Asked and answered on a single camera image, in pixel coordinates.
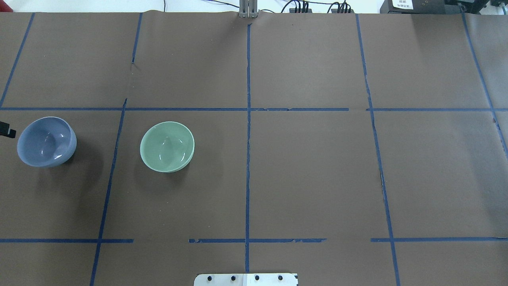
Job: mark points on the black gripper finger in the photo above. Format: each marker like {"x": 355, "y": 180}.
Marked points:
{"x": 6, "y": 131}

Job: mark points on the blue ceramic bowl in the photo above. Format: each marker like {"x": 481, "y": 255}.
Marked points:
{"x": 47, "y": 142}

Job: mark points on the green ceramic bowl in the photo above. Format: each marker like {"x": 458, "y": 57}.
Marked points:
{"x": 167, "y": 147}

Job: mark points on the black orange terminal block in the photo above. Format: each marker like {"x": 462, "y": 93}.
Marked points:
{"x": 340, "y": 8}
{"x": 300, "y": 7}

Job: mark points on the black desktop computer box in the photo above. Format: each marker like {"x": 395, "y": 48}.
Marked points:
{"x": 418, "y": 7}

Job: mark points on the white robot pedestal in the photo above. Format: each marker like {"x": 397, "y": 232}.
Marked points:
{"x": 247, "y": 279}

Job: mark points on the aluminium frame post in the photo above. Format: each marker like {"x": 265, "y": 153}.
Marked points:
{"x": 248, "y": 9}

